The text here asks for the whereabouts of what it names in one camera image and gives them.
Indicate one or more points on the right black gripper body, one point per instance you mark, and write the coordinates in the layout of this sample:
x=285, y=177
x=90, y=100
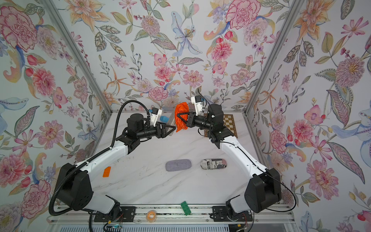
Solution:
x=202, y=123

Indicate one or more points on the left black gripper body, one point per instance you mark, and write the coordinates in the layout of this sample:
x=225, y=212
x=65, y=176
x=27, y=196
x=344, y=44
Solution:
x=149, y=131

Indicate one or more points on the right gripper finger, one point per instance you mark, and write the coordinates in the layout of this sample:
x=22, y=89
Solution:
x=181, y=123
x=183, y=114

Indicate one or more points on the orange fluffy cloth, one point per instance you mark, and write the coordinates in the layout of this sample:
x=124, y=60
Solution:
x=182, y=107

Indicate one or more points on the purple eyeglass case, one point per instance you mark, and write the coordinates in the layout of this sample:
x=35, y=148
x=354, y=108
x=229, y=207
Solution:
x=178, y=165

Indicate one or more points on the grey beige eyeglass case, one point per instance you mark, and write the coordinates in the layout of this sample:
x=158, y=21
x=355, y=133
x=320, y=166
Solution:
x=172, y=120

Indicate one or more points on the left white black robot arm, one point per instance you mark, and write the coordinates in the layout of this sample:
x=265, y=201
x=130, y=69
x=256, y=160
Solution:
x=74, y=191

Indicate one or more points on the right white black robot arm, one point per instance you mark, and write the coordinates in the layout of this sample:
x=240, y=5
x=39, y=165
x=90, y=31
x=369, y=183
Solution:
x=263, y=188

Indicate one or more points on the blue cylindrical case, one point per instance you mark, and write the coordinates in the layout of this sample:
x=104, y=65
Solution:
x=164, y=119

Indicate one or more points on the wooden chessboard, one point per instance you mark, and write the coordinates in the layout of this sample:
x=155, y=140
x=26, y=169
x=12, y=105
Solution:
x=228, y=122

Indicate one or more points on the small orange block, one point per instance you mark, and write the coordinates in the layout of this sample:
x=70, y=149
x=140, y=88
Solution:
x=106, y=172

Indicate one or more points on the green plastic block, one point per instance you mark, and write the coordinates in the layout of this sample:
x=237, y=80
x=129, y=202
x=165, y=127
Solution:
x=185, y=208

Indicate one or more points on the orange tape roll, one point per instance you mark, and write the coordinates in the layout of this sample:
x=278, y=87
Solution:
x=151, y=216

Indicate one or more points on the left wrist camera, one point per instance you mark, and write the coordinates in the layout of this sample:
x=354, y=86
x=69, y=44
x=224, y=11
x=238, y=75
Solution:
x=155, y=113

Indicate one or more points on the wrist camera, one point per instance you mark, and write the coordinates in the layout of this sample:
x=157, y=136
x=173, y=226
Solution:
x=155, y=113
x=198, y=102

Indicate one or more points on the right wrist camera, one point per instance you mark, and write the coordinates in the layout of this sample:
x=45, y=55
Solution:
x=198, y=102

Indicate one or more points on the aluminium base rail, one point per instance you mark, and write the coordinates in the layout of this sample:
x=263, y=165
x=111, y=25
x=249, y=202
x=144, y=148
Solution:
x=201, y=214

